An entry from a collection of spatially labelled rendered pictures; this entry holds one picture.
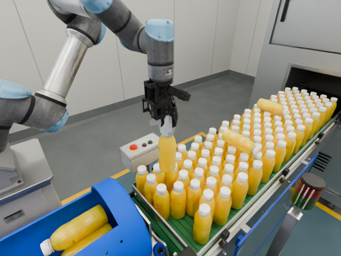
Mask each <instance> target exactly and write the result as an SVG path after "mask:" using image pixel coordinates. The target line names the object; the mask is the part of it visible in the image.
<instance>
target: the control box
mask: <svg viewBox="0 0 341 256"><path fill-rule="evenodd" d="M149 140H151V141H152V142H153V143H152V144H149V143H148V141H149ZM140 141H141V142H140ZM158 141H159V137H158V136H157V135H155V134H154V133H151V134H149V135H146V136H144V137H142V138H140V139H137V140H135V141H133V142H131V143H128V144H126V145H124V146H122V147H120V153H121V159H122V163H123V164H124V165H125V166H126V167H127V168H128V169H129V170H130V171H131V173H134V172H136V171H137V170H138V167H139V166H141V165H144V166H147V165H149V164H150V163H152V162H154V161H156V160H158V159H159V154H158ZM137 142H138V143H137ZM143 143H146V144H147V146H145V147H144V146H142V144H143ZM132 144H135V145H137V148H136V149H130V145H132Z"/></svg>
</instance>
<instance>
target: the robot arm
mask: <svg viewBox="0 0 341 256"><path fill-rule="evenodd" d="M46 1H47V4H48V6H49V8H50V9H51V11H52V12H53V13H54V15H55V16H56V17H57V18H59V19H60V20H61V21H62V22H63V23H65V24H66V25H67V27H66V29H65V33H66V35H67V38H66V40H65V42H64V44H63V46H62V48H61V51H60V53H59V55H58V57H57V59H56V61H55V63H54V65H53V68H52V70H51V72H50V74H49V76H48V78H47V80H46V82H45V84H44V87H43V89H42V90H39V91H36V92H35V94H34V95H31V91H30V90H29V89H28V88H26V87H24V86H21V85H20V84H17V83H14V82H11V81H7V80H3V79H0V153H1V152H3V151H4V150H5V148H6V146H7V144H8V138H9V131H10V128H11V127H12V125H13V123H17V124H20V125H24V126H27V127H31V128H34V129H37V130H40V131H43V132H49V133H54V132H56V131H58V130H60V129H61V128H62V127H63V126H64V124H65V123H66V121H67V119H68V114H69V111H68V110H67V109H66V106H67V103H66V100H65V98H66V96H67V93H68V91H69V89H70V87H71V85H72V82H73V80H74V78H75V76H76V73H77V71H78V69H79V67H80V65H81V62H82V60H83V58H84V56H85V54H86V51H87V49H88V48H91V47H93V45H97V44H99V43H100V42H101V40H103V38H104V36H105V33H106V27H107V28H108V29H109V30H111V31H112V32H113V33H114V34H115V35H116V36H117V37H118V38H119V40H120V43H121V45H122V46H123V47H125V48H127V49H128V50H130V51H134V52H139V53H143V54H147V62H148V77H149V80H146V81H144V91H145V97H144V98H142V103H143V113H144V112H147V111H148V112H149V113H150V115H151V118H152V120H151V121H150V122H149V125H150V126H154V125H158V126H159V129H160V133H161V134H165V133H168V137H169V138H171V136H172V135H173V133H174V131H175V127H176V125H177V121H178V113H177V107H176V102H175V100H174V98H173V96H176V97H178V99H180V100H181V101H189V99H190V96H191V95H190V94H189V93H188V92H187V91H185V90H179V89H177V88H175V87H173V86H171V84H172V83H173V76H174V39H175V36H174V24H173V22H172V21H171V20H169V19H149V20H147V21H146V23H145V25H146V26H144V25H143V24H142V23H141V22H140V21H139V20H138V19H137V18H136V17H135V15H134V14H133V13H132V12H131V11H130V9H129V8H128V7H127V6H126V5H125V4H124V3H123V2H122V0H46ZM145 101H146V102H147V108H145V109H144V102H145Z"/></svg>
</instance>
